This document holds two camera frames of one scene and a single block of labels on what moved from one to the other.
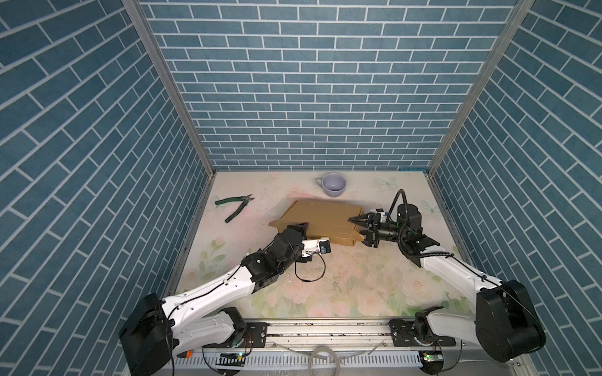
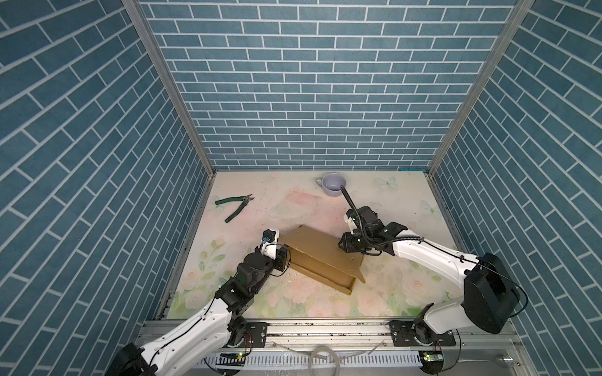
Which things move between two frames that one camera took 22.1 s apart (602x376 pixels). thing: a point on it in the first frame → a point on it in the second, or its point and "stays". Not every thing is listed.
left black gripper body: [296, 256] → [266, 267]
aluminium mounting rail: [348, 335] stays
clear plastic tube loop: [333, 353] stays
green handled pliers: [244, 199] stays
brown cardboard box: [325, 220] → [321, 258]
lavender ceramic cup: [333, 184] stays
